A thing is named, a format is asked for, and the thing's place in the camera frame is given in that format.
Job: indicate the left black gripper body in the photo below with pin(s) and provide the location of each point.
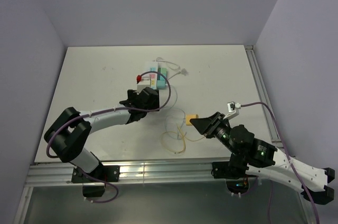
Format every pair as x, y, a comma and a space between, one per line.
132, 94

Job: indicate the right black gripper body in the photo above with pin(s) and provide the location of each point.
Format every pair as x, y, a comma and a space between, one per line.
221, 132

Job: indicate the light blue charger plug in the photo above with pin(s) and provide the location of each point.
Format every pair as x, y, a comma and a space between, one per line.
161, 84

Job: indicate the teal usb charger plug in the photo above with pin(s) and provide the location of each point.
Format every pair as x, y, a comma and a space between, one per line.
161, 77

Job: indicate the white multicolour power strip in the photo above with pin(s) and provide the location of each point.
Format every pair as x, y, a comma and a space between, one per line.
153, 67

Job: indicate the green usb charger plug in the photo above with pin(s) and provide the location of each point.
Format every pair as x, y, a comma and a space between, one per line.
163, 71

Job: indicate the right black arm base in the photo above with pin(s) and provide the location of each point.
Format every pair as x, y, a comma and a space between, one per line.
234, 172

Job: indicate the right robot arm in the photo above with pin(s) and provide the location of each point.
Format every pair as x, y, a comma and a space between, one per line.
254, 157

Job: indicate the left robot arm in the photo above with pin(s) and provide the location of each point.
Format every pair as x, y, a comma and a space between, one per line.
68, 134

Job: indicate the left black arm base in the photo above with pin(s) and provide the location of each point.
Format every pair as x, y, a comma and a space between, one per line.
96, 183

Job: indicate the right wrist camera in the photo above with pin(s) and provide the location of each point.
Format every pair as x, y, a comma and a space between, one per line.
233, 110

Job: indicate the aluminium right rail frame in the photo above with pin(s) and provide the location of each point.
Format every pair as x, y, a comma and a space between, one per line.
263, 96

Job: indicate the aluminium rail frame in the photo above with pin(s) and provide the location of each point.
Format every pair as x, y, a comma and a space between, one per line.
263, 96
131, 172

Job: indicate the aluminium front rail frame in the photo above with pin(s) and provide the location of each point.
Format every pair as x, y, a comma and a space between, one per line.
131, 172

